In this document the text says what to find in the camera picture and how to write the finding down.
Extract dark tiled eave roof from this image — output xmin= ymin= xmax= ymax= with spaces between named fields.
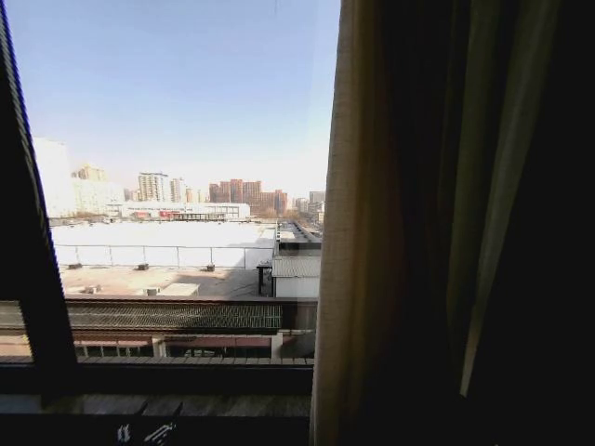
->
xmin=0 ymin=296 xmax=320 ymax=334

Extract long low white building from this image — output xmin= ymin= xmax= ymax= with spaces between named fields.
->
xmin=105 ymin=201 xmax=253 ymax=221

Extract red-brown high-rise block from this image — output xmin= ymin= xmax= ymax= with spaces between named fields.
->
xmin=208 ymin=178 xmax=290 ymax=217

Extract tall white building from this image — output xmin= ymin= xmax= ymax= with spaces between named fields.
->
xmin=31 ymin=136 xmax=79 ymax=219

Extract stone window sill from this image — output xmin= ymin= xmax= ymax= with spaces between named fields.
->
xmin=0 ymin=393 xmax=312 ymax=419

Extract white apartment tower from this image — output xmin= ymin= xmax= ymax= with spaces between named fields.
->
xmin=137 ymin=172 xmax=170 ymax=203

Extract beige fabric curtain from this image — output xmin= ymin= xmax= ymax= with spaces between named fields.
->
xmin=309 ymin=0 xmax=595 ymax=446

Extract grey corrugated rooftop shed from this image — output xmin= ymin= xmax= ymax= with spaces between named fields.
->
xmin=270 ymin=254 xmax=323 ymax=299

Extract white flat roof building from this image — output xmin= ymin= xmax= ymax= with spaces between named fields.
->
xmin=48 ymin=220 xmax=279 ymax=270

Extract dark window frame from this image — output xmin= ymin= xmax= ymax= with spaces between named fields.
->
xmin=0 ymin=0 xmax=317 ymax=406

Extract thin metal roof railing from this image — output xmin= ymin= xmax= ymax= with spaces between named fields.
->
xmin=54 ymin=243 xmax=276 ymax=271

